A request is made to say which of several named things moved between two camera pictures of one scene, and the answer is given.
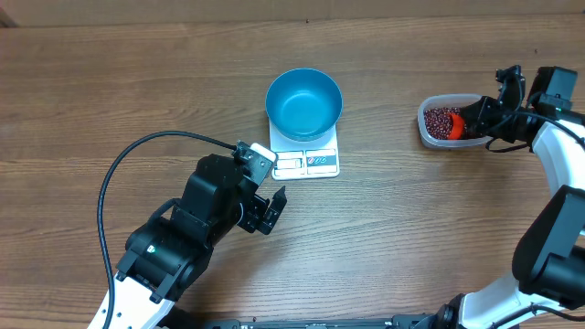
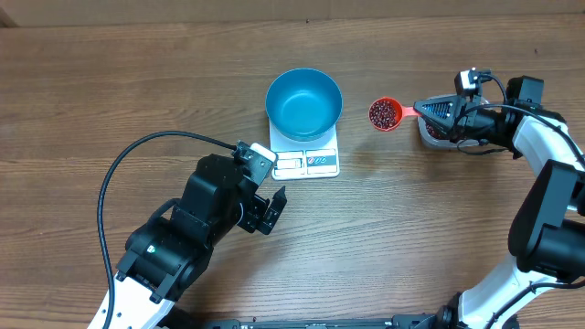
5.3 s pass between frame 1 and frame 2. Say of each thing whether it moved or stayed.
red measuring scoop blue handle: moved
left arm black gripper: stayed
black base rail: stayed
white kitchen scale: stayed
